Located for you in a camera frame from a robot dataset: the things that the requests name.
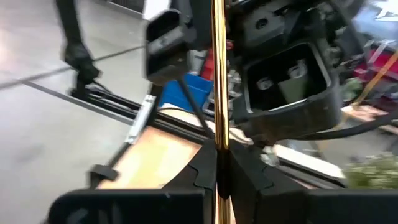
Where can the blue plastic bin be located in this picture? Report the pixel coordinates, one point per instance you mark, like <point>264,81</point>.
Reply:
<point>186,90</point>

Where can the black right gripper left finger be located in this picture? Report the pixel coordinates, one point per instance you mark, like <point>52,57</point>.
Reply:
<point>140,208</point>

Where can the silver metal bracket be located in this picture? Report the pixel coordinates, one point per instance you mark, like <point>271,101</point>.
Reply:
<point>140,119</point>

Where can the green potted plant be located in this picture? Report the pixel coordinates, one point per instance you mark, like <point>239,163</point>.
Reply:
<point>373,172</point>

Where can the black table edge clamp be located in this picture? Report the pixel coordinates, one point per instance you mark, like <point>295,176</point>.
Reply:
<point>104,172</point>

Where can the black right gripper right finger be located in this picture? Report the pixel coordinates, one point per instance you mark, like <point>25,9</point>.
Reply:
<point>311,208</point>

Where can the tall gold candlestick holder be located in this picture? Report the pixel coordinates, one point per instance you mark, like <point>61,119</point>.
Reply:
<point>220,93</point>

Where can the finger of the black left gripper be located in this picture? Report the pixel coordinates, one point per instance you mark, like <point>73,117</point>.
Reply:
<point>280,93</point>
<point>168,46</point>

